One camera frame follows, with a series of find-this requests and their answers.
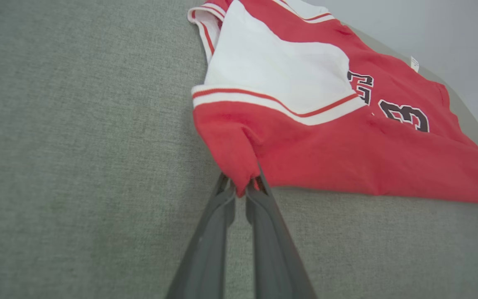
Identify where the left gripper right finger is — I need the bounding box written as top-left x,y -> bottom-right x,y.
245,163 -> 317,299

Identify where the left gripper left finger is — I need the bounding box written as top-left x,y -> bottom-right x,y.
166,172 -> 236,299

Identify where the red white basketball jersey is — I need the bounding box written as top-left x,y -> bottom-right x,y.
187,0 -> 478,210

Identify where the grey fabric sofa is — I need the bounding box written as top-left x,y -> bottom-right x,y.
0,0 -> 478,299

